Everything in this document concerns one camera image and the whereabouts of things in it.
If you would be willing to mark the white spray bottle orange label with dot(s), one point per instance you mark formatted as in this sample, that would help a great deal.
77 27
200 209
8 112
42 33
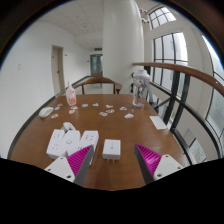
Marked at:
70 96

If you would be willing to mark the glass double door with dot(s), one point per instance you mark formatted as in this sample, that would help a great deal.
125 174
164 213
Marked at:
96 65

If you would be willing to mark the brown wooden chair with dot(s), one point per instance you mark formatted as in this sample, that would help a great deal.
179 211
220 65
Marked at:
98 80

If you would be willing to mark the clear plastic water bottle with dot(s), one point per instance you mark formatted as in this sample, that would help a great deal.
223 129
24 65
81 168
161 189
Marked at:
141 90

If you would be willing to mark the green exit sign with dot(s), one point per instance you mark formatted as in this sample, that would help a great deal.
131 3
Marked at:
98 49

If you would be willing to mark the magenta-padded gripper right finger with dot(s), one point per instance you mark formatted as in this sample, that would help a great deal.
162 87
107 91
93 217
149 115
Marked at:
150 160

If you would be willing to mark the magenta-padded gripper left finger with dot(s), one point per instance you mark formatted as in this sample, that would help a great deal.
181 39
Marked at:
78 161

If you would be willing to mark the white charger block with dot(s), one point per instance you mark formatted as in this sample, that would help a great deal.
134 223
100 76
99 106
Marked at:
111 149

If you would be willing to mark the white computer mouse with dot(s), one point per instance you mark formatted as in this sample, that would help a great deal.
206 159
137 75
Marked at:
46 112

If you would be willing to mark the black railing with wooden handrail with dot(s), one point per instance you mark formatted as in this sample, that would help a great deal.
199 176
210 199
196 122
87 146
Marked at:
186 71

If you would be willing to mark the white wall switch plate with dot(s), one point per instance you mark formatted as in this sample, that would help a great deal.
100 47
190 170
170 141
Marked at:
19 66

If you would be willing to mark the white flat card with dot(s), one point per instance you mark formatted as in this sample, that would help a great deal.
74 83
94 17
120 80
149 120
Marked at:
158 122

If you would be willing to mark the small printed sticker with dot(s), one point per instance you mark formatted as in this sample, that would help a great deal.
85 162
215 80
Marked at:
110 111
85 105
57 108
123 108
54 116
95 104
59 104
74 107
109 106
103 114
128 116
71 111

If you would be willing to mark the white power strip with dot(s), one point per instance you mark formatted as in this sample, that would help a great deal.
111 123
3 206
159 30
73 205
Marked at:
85 140

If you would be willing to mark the tall black-framed window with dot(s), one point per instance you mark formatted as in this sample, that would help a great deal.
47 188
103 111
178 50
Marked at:
170 58

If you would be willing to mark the beige single door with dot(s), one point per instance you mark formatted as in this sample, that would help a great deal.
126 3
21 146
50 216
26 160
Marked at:
57 71

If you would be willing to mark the arched black-framed window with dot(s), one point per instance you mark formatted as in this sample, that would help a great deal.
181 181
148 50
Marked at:
161 17

